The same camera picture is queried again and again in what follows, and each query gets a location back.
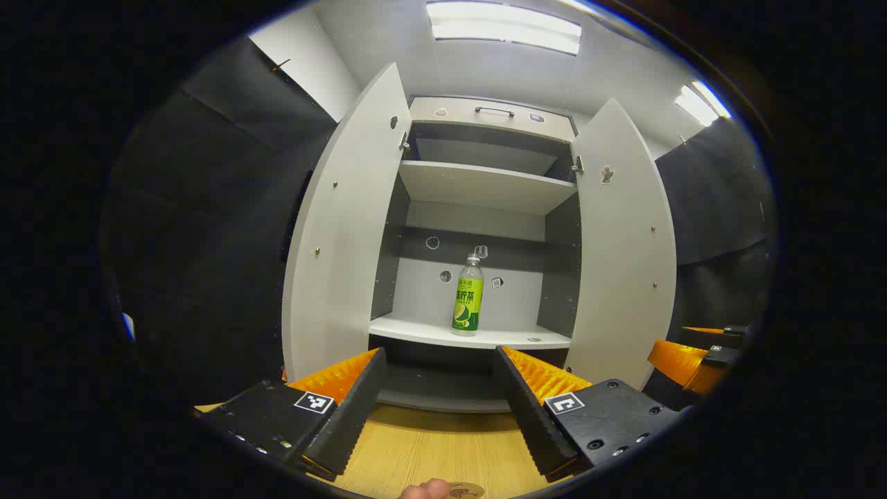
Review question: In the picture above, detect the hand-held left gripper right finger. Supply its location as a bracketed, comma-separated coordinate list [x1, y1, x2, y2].
[493, 345, 683, 484]

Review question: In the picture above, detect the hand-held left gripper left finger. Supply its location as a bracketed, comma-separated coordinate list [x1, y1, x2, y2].
[194, 347, 389, 482]

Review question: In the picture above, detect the grey cabinet door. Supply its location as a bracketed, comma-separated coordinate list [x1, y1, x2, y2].
[565, 98, 678, 390]
[281, 62, 413, 383]

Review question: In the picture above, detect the green label tea bottle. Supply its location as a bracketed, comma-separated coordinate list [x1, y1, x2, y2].
[451, 254, 485, 337]

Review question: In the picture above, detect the grey cabinet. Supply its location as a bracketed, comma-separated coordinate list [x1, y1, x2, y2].
[367, 96, 583, 414]

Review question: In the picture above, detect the grey cabinet shelf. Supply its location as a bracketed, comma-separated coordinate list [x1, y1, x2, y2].
[398, 161, 578, 216]
[369, 312, 572, 349]

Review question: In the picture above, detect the black backdrop cloth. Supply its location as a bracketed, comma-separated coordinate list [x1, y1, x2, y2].
[655, 118, 773, 347]
[104, 35, 340, 410]

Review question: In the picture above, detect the ceiling light panel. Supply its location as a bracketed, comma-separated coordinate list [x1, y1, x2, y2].
[676, 80, 732, 128]
[426, 0, 583, 56]

